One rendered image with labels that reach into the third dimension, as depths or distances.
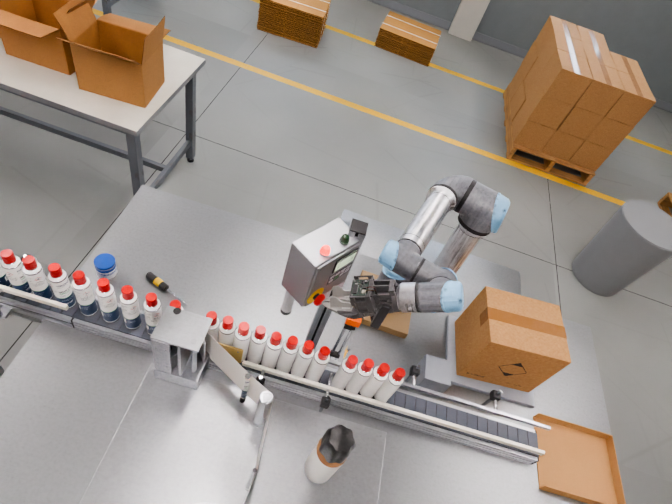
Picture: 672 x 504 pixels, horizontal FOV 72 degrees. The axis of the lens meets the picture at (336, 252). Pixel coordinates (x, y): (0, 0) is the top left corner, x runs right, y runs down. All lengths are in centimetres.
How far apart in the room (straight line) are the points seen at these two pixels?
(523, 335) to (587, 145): 322
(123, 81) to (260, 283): 130
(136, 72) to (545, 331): 214
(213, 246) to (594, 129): 361
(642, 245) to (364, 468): 259
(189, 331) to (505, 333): 104
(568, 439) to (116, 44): 279
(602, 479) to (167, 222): 191
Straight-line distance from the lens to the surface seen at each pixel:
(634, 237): 363
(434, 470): 174
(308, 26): 514
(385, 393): 161
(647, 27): 688
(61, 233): 316
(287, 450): 156
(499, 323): 174
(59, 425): 167
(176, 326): 140
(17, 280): 177
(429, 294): 114
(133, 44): 286
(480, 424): 182
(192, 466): 153
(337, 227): 123
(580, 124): 466
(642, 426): 358
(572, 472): 202
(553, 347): 182
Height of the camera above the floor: 236
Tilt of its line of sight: 49 degrees down
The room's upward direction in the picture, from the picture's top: 21 degrees clockwise
